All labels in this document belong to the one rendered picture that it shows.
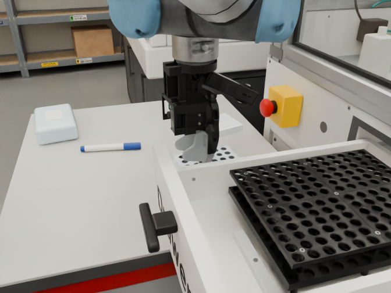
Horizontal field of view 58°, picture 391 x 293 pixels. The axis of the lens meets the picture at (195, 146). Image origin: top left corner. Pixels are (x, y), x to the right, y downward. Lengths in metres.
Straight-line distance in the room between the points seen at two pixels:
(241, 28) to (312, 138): 0.41
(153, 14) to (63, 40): 4.13
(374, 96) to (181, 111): 0.30
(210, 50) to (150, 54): 0.60
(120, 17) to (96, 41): 3.69
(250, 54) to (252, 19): 0.87
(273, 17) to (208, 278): 0.25
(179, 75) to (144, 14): 0.16
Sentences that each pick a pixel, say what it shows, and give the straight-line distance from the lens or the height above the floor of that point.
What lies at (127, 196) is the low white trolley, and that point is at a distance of 0.69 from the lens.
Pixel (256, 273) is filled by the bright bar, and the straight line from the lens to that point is 0.43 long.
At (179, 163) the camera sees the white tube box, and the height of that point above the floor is 0.80.
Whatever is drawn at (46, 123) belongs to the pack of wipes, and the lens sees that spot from 0.92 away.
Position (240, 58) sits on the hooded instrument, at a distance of 1.23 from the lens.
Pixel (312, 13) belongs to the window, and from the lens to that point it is 0.76.
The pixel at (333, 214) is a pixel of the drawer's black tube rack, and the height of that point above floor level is 0.90.
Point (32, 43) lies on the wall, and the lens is 4.55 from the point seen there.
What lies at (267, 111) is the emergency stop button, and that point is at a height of 0.87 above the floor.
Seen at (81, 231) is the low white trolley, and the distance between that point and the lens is 0.63.
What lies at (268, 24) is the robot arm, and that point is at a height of 1.10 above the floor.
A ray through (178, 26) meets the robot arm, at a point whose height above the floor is 1.09.
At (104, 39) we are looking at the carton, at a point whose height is 0.32.
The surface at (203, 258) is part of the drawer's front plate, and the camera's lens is 0.33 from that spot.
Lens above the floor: 1.17
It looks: 29 degrees down
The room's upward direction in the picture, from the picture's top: straight up
